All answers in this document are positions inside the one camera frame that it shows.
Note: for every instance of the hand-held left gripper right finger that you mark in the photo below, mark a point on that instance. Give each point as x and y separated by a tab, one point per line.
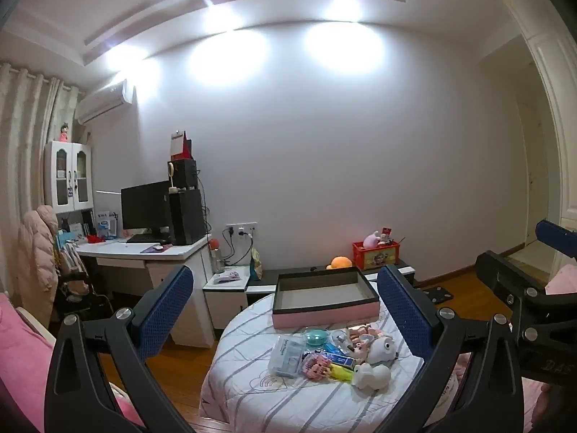
405	315

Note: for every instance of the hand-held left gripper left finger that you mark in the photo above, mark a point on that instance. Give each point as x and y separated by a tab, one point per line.
167	311

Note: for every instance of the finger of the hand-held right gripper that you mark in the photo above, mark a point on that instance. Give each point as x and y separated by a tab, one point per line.
552	233
505	275

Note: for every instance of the white round toy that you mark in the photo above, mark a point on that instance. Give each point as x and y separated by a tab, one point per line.
382	351

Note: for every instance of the pink doll figurine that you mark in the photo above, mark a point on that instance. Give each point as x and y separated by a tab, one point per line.
360	345

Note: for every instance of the white duck toy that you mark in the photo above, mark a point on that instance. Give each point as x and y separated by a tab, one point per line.
372	376

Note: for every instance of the clear plastic dome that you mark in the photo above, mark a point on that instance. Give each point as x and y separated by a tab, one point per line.
339	338

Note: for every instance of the small blue box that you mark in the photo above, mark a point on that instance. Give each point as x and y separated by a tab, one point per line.
338	355

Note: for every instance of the pink storage box black rim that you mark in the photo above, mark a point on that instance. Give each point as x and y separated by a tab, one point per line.
324	318

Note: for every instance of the small yellow toy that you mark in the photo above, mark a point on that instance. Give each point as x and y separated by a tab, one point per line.
341	373

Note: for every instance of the teal brush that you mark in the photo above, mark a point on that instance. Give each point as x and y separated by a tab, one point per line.
316	337

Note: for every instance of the clear plastic swab box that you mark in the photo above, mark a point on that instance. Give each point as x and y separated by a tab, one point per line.
286	356

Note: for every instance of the black floor scale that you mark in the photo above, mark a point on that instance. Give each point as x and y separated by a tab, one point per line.
436	295

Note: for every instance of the pink printed blanket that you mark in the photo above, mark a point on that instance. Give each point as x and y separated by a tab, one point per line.
563	282

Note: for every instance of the white nightstand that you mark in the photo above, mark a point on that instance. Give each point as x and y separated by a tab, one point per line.
225	311

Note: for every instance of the purple mouse pad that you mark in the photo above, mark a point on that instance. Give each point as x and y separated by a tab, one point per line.
157	249

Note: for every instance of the white desk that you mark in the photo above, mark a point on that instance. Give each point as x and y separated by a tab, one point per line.
135	255

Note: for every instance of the red printed crate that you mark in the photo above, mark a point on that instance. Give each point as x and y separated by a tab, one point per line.
376	257

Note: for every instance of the pink packet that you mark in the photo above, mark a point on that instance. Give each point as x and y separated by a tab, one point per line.
226	278

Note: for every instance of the red-capped water bottle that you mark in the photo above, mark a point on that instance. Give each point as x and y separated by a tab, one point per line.
217	259

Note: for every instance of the black keyboard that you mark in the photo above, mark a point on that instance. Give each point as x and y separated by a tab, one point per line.
146	238

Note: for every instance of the pink plush pig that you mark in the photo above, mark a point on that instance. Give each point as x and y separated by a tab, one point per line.
372	240

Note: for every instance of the small red carton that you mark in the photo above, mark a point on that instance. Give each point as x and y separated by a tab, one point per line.
386	234

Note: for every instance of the orange octopus plush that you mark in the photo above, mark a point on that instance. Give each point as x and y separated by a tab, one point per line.
340	262

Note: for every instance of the black folding chair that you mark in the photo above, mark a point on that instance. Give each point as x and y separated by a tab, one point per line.
81	297

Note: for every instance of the black computer tower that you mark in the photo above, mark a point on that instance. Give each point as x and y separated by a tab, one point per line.
187	218

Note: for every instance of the yellow blue snack bag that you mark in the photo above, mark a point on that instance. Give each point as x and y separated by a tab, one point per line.
257	266

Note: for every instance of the blue white boxes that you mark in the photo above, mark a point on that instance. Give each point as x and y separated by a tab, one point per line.
106	225

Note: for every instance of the black computer monitor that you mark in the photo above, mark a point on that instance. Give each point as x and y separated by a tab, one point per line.
144	205

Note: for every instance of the white striped quilt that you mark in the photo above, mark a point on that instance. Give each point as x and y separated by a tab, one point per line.
270	397

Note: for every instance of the black speaker box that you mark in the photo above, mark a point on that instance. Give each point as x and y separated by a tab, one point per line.
185	173

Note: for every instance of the small cream desk fan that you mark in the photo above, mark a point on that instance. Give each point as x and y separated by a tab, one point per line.
171	171

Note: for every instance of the pink bed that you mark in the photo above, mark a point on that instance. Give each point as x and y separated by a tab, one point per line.
22	347

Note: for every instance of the red box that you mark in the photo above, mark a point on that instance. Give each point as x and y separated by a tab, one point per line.
180	146

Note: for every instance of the white glass-door cabinet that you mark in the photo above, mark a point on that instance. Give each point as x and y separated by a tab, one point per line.
67	176

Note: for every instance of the small pink doll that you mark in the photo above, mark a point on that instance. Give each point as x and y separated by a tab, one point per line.
64	133

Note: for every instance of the white air conditioner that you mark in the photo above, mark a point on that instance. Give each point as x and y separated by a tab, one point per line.
103	101

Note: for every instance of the beige curtain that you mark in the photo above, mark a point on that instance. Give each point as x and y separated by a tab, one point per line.
22	144

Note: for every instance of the white wall power strip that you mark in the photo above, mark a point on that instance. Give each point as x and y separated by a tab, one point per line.
241	228

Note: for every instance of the white door frame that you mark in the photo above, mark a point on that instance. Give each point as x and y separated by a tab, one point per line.
554	99

